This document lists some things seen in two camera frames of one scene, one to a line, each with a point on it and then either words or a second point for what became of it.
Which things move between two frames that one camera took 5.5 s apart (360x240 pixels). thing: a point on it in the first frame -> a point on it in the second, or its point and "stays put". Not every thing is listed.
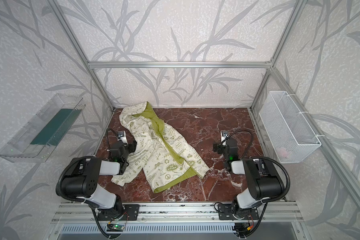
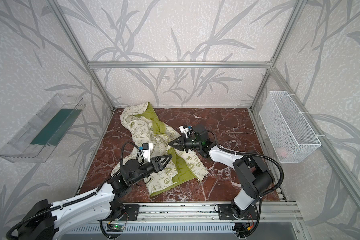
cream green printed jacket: x=161 y=156 stays put
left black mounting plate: x=124 y=212 stays put
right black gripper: x=221 y=147 -> x=184 y=143
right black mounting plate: x=227 y=212 stays put
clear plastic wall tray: x=37 y=140 stays put
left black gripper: x=127 y=147 -> x=153 y=164
